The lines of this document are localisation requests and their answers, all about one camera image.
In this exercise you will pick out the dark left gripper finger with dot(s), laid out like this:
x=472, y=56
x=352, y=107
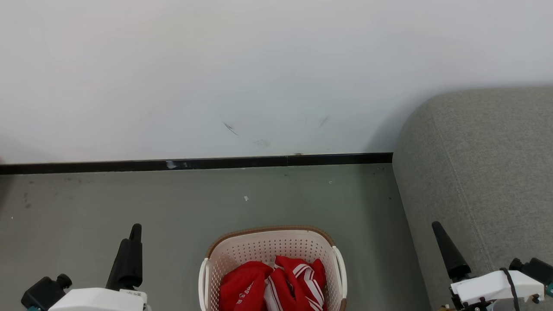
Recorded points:
x=136, y=255
x=119, y=268

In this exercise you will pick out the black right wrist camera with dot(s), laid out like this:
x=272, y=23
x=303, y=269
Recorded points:
x=535, y=268

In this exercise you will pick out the grey fabric sofa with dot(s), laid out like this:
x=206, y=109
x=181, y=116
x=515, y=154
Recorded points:
x=484, y=172

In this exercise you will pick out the cream perforated laundry basket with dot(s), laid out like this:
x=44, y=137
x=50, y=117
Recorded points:
x=268, y=246

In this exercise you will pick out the plain red garment white print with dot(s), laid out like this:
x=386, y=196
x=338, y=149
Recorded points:
x=244, y=287

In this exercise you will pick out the red white striped garment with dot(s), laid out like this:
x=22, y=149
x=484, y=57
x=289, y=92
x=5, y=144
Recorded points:
x=298, y=283

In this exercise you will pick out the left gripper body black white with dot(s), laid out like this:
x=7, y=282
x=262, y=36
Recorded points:
x=99, y=301

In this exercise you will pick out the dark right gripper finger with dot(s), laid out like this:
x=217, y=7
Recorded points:
x=449, y=252

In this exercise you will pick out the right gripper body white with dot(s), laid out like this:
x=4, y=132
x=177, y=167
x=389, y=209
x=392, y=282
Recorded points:
x=497, y=286

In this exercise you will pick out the black wall baseboard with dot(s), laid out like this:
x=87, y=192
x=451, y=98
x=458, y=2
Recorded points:
x=194, y=164

